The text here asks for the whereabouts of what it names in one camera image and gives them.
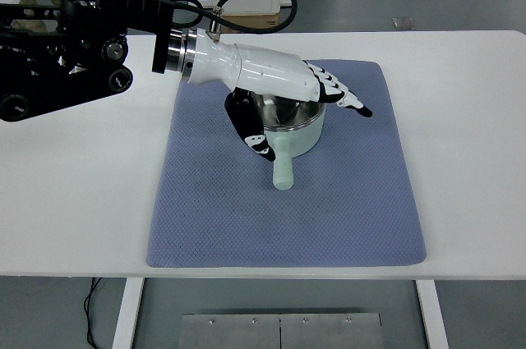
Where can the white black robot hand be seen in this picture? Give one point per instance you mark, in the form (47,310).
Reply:
(248,70)

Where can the green pot with handle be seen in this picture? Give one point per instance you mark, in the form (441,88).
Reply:
(289,144)

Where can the cardboard box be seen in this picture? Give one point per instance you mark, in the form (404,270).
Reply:
(257,21)

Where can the glass lid green knob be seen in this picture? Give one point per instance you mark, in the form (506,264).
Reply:
(280,114)

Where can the grey floor outlet plate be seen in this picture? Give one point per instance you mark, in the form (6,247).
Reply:
(403,23)

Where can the blue quilted mat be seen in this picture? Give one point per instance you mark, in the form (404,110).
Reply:
(351,204)

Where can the metal floor plate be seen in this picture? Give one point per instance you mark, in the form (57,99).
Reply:
(347,330)

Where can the white table frame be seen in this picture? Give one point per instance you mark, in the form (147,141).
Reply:
(427,295)

